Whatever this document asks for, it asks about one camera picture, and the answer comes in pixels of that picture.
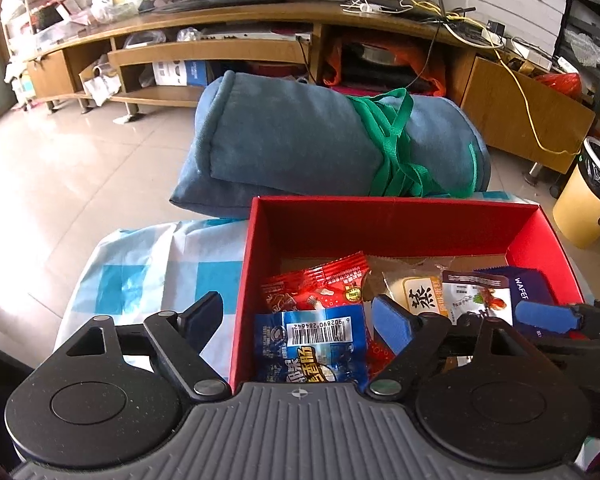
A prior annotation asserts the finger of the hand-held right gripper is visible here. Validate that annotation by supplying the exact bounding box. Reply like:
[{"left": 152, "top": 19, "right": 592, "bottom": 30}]
[
  {"left": 529, "top": 339, "right": 600, "bottom": 427},
  {"left": 512, "top": 299, "right": 600, "bottom": 342}
]

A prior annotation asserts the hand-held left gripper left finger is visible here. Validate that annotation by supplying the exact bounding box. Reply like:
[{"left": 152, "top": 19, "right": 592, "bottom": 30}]
[{"left": 60, "top": 291, "right": 232, "bottom": 402}]

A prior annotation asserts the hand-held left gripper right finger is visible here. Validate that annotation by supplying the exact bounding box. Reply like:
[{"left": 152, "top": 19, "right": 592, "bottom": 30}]
[{"left": 365, "top": 294, "right": 532, "bottom": 402}]

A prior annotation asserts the dark blue wafer packet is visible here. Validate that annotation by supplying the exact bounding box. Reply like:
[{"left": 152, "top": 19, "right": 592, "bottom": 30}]
[{"left": 475, "top": 266, "right": 562, "bottom": 342}]

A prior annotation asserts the white snack packet red print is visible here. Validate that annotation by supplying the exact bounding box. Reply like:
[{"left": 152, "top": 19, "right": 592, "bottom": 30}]
[{"left": 441, "top": 270, "right": 512, "bottom": 324}]

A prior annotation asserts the blue snack packet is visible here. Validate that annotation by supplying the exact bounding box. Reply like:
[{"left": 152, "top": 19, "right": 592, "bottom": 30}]
[{"left": 252, "top": 305, "right": 371, "bottom": 394}]

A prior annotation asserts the red cardboard box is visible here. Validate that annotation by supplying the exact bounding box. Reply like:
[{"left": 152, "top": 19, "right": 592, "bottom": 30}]
[{"left": 229, "top": 196, "right": 588, "bottom": 396}]

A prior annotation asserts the clear packet with round cake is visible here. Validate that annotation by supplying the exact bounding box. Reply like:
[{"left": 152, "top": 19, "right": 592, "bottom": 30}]
[{"left": 367, "top": 255, "right": 456, "bottom": 319}]

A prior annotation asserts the yellow trash bin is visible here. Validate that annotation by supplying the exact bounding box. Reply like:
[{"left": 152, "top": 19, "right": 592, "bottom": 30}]
[{"left": 551, "top": 136, "right": 600, "bottom": 250}]

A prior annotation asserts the rolled blue blanket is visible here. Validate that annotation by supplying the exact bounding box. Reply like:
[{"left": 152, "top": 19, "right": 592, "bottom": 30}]
[{"left": 169, "top": 71, "right": 492, "bottom": 221}]

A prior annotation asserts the red plastic bag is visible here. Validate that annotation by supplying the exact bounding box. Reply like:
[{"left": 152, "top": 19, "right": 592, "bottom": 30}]
[{"left": 535, "top": 72, "right": 584, "bottom": 97}]

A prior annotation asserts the blue white carton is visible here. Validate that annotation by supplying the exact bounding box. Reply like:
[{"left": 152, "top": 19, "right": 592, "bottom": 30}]
[{"left": 152, "top": 60, "right": 209, "bottom": 87}]

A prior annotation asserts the orange plastic bag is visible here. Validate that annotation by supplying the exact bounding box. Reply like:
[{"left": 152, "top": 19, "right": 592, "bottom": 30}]
[{"left": 322, "top": 35, "right": 449, "bottom": 99}]

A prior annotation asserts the white paper bag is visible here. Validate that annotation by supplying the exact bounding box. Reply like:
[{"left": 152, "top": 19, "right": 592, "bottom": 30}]
[{"left": 79, "top": 62, "right": 124, "bottom": 107}]

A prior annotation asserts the steel pot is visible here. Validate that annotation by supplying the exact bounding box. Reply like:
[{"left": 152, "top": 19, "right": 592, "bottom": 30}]
[{"left": 350, "top": 42, "right": 407, "bottom": 68}]

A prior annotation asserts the wooden tv stand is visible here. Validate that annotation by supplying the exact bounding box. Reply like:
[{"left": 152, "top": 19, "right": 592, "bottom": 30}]
[{"left": 25, "top": 2, "right": 597, "bottom": 175}]

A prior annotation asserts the white set-top box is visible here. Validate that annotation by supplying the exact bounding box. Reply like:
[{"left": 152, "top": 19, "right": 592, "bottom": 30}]
[{"left": 200, "top": 30, "right": 312, "bottom": 44}]

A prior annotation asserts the black metal shelf rack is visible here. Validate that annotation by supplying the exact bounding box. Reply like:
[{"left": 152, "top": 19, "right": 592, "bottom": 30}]
[{"left": 555, "top": 0, "right": 600, "bottom": 127}]

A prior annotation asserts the clear plastic storage box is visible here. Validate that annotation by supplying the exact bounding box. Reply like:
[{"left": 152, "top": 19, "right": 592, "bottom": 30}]
[{"left": 22, "top": 0, "right": 97, "bottom": 47}]

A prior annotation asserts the green strap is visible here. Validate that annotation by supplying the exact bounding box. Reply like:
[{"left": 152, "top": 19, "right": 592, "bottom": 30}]
[{"left": 347, "top": 89, "right": 481, "bottom": 199}]

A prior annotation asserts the yellow cable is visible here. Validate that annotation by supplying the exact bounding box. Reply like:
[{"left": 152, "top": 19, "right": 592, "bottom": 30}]
[{"left": 390, "top": 0, "right": 584, "bottom": 156}]

